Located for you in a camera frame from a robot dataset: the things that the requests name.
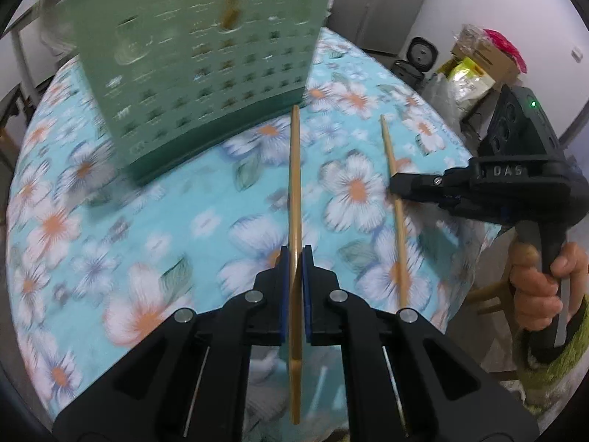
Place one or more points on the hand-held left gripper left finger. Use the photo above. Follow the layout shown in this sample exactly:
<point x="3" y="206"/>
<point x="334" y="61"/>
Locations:
<point x="284" y="294"/>

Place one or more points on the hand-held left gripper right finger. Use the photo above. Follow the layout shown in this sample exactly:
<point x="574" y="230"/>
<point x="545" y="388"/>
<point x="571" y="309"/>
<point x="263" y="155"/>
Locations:
<point x="307" y="299"/>

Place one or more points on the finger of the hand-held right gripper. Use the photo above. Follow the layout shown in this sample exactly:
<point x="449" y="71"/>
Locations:
<point x="423" y="183"/>
<point x="432" y="199"/>

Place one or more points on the wooden chopstick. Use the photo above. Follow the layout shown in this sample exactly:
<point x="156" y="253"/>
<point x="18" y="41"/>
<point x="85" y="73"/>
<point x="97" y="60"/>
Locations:
<point x="294" y="170"/>
<point x="388" y="147"/>

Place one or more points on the green plastic utensil holder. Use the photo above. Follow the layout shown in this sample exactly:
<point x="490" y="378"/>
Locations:
<point x="207" y="78"/>

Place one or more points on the person's right hand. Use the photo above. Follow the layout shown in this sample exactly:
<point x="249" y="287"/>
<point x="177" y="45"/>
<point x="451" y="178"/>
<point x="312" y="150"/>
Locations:
<point x="527" y="290"/>

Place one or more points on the clear plastic bag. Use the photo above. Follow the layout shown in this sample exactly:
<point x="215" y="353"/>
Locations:
<point x="441" y="96"/>

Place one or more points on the wooden stool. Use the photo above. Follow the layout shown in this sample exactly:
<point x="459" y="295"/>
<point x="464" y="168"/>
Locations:
<point x="487" y="294"/>

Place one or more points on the yellow green packet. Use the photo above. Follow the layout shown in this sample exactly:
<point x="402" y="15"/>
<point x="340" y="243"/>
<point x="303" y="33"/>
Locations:
<point x="464" y="80"/>

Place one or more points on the floral turquoise blanket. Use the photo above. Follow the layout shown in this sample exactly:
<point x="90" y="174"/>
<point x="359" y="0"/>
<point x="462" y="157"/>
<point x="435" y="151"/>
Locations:
<point x="184" y="221"/>

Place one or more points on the cardboard box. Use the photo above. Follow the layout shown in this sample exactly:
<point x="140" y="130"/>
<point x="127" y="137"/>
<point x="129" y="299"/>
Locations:
<point x="492" y="62"/>

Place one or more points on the black rice cooker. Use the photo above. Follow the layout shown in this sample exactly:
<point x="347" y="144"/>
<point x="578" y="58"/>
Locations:
<point x="421" y="55"/>

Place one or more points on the pink plastic bag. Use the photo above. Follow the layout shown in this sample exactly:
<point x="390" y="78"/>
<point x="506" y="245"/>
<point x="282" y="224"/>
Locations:
<point x="504" y="43"/>

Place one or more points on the grey cabinet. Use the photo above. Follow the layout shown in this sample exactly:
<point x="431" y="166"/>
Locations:
<point x="382" y="9"/>

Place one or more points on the white wall switch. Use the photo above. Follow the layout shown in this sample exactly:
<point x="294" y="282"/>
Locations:
<point x="577" y="54"/>

